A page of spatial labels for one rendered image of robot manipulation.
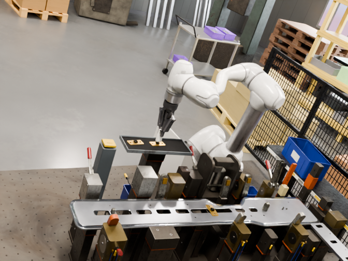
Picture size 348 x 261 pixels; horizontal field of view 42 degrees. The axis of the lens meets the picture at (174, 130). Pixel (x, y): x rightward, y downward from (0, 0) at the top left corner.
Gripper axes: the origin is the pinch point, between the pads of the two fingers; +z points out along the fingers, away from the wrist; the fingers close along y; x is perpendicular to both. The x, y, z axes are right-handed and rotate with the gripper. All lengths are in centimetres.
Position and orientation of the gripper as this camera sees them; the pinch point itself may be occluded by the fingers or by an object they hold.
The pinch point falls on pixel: (160, 135)
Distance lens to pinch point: 233.1
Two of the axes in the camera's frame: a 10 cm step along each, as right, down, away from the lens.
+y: -5.2, -5.2, 6.8
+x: -8.0, 0.1, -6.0
